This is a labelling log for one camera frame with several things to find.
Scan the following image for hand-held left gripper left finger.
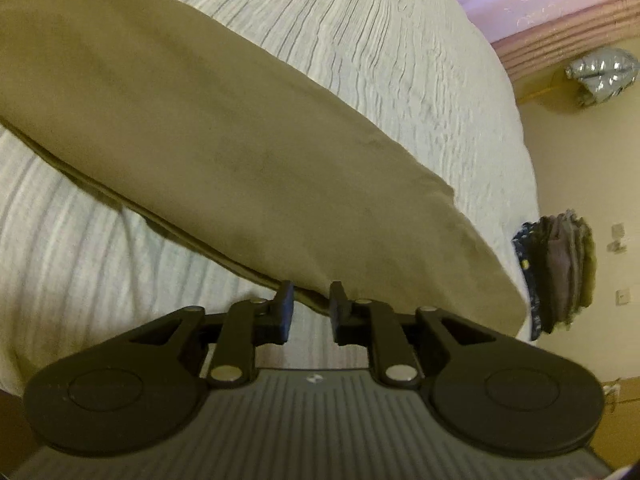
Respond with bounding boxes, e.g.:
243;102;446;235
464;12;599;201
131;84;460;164
127;280;296;388

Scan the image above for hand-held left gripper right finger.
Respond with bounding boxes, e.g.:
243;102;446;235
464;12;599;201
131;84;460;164
327;281;496;390

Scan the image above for khaki pants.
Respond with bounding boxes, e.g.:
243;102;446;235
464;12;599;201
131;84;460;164
0;0;531;337

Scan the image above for pile of folded brownish clothes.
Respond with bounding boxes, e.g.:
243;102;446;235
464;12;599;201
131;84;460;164
532;209;598;333

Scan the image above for dark blue patterned cloth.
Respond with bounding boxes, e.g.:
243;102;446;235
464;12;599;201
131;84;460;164
511;221;550;342

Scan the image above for white quilted bedspread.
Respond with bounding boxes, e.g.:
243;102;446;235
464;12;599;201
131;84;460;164
0;0;543;396

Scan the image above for pink drape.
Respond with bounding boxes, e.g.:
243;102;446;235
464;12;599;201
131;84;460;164
492;4;640;80

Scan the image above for silver foil balloon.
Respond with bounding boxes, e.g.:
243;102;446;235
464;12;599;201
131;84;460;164
565;46;640;107

